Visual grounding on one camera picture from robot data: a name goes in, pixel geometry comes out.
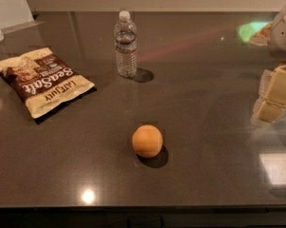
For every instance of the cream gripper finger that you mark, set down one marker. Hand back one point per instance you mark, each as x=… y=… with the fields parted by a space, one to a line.
x=265 y=113

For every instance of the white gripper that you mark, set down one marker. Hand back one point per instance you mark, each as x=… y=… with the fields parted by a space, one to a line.
x=284 y=32

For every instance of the orange fruit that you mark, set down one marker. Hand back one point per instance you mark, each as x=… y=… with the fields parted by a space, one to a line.
x=147 y=141

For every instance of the clear plastic water bottle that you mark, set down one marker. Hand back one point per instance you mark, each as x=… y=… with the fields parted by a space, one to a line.
x=125 y=40

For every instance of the sea salt chips bag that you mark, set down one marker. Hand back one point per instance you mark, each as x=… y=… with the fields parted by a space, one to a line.
x=42 y=80

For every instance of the white board leaning on wall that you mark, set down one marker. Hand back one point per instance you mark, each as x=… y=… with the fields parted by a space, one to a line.
x=15 y=15

